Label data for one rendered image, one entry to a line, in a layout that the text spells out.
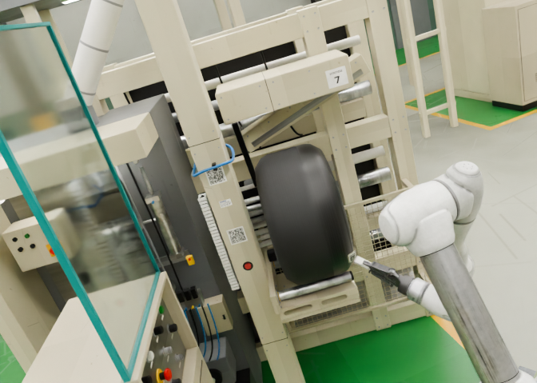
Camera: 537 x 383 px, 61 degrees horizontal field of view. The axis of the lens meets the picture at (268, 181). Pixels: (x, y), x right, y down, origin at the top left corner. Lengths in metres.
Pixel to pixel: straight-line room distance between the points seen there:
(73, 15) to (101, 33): 8.78
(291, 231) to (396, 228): 0.59
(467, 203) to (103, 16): 1.56
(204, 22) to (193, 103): 9.13
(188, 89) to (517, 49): 4.88
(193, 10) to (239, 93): 8.88
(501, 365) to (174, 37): 1.45
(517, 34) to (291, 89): 4.36
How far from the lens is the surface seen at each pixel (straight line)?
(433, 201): 1.30
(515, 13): 6.08
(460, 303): 1.34
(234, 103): 2.05
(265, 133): 2.22
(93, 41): 2.11
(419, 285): 1.82
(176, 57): 1.77
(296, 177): 1.79
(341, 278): 2.06
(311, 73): 2.06
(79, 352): 1.64
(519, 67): 6.21
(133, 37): 10.80
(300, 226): 1.75
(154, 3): 1.77
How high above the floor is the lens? 2.10
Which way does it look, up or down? 21 degrees down
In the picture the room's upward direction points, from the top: 17 degrees counter-clockwise
